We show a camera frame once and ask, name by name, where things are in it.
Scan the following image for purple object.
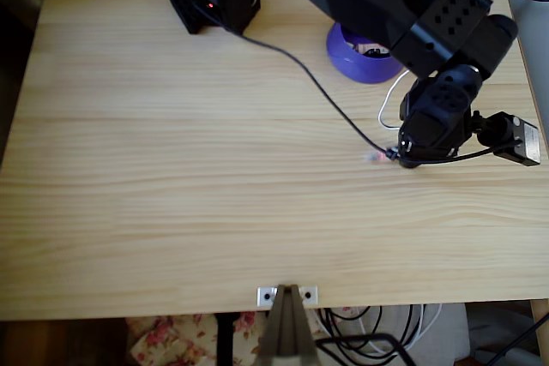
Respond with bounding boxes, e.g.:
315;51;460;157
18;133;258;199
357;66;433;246
325;21;406;85

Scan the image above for black table leg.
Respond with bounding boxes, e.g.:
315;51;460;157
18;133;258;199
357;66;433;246
215;313;236;366

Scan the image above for floral cloth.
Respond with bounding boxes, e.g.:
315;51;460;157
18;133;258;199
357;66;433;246
126;309;278;366

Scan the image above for white cable loop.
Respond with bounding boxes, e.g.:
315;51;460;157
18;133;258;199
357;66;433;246
377;69;413;132

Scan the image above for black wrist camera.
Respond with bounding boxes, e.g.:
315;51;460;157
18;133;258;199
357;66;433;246
473;111;543;168

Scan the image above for black camera cable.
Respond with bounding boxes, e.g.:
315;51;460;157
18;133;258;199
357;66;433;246
190;0;522;171

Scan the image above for white floor cable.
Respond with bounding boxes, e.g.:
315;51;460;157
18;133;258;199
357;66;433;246
401;303;443;351

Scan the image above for black floor cables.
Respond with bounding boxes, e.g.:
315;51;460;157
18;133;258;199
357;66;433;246
317;304;389;359

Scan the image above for silver mounting bracket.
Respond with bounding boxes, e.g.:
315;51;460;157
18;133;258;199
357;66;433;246
256;285;320;309

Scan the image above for camera stand pole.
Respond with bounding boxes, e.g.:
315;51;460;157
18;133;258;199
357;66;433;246
256;283;321;359

